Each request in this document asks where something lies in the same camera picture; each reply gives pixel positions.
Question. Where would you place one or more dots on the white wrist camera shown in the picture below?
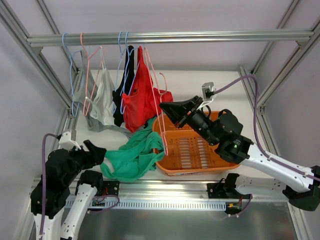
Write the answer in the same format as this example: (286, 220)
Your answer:
(208, 89)
(67, 140)

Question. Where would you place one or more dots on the orange plastic basket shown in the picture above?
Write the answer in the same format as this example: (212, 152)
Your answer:
(188, 153)

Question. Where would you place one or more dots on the black tank top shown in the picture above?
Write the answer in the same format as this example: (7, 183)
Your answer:
(120, 103)

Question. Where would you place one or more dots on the left aluminium frame post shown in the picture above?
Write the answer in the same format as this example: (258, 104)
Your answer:
(20, 35)

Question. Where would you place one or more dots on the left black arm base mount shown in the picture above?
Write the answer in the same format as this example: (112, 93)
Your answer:
(108, 187)

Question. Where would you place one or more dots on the right aluminium frame post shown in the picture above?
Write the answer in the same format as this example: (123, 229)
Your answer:
(278, 62)

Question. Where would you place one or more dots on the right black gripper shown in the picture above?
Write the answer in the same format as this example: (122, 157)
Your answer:
(187, 114)

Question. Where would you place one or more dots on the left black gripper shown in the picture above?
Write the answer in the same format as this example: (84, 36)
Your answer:
(83, 154)

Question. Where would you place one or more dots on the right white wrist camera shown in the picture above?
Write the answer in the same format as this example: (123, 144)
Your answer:
(208, 89)

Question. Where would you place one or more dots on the aluminium frame post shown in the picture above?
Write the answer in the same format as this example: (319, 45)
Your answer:
(278, 62)
(20, 35)

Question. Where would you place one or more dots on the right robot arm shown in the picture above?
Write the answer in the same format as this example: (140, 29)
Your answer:
(299, 184)

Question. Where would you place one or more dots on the white tank top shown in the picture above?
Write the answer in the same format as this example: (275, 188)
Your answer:
(102, 105)

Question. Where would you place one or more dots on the aluminium front rail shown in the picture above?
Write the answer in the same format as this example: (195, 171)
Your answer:
(160, 188)

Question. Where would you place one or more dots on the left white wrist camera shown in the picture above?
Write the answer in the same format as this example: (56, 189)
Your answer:
(67, 140)

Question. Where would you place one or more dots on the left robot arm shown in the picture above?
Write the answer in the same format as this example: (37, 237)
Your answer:
(49, 198)

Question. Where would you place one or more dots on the slotted cable duct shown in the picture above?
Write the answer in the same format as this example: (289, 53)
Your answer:
(125, 204)

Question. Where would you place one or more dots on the green tank top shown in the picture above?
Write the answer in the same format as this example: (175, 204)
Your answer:
(135, 158)

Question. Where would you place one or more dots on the aluminium hanging rail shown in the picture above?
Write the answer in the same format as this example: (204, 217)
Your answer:
(91, 39)

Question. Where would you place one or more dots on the light blue hanger far left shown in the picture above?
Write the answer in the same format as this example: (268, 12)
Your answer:
(73, 71)

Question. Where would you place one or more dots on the red tank top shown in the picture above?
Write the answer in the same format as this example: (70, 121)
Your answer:
(143, 101)

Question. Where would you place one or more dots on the grey tank top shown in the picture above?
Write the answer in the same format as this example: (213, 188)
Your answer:
(79, 96)

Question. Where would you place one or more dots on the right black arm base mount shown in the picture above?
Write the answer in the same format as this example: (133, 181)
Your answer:
(215, 191)

